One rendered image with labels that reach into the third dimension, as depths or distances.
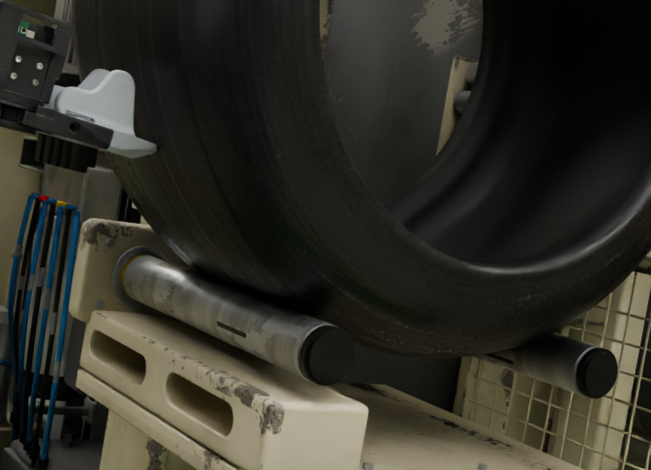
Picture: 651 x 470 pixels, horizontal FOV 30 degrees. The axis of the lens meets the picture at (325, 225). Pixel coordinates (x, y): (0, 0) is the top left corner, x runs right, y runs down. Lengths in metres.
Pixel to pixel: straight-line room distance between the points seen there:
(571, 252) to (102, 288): 0.44
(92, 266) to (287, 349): 0.32
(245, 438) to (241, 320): 0.11
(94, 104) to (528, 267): 0.37
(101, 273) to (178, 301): 0.13
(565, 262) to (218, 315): 0.29
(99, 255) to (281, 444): 0.36
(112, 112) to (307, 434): 0.27
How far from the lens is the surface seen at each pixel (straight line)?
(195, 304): 1.04
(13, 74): 0.87
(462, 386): 1.49
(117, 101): 0.90
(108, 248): 1.17
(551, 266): 1.02
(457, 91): 1.55
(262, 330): 0.94
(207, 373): 0.96
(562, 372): 1.08
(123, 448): 1.34
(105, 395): 1.14
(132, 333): 1.09
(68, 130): 0.87
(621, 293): 1.54
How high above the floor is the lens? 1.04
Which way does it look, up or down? 3 degrees down
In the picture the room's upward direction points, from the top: 10 degrees clockwise
